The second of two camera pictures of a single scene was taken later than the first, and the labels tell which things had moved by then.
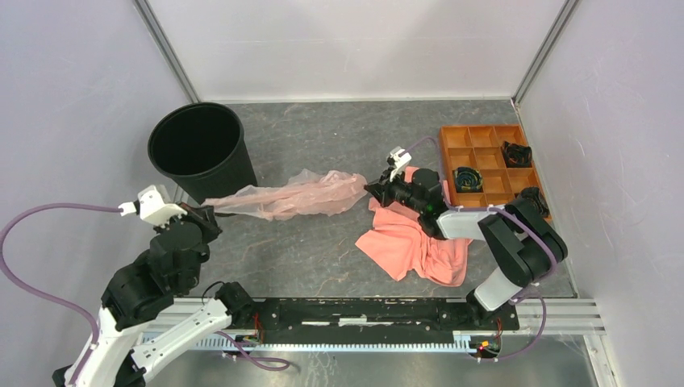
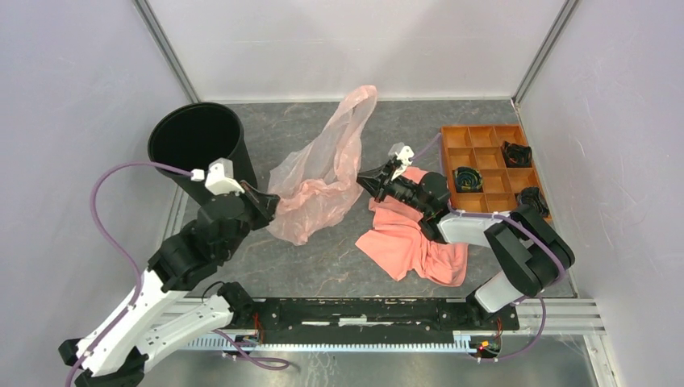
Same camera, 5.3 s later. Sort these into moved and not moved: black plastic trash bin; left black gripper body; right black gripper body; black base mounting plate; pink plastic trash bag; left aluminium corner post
Moved: pink plastic trash bag; left black gripper body
Not moved: black base mounting plate; right black gripper body; black plastic trash bin; left aluminium corner post
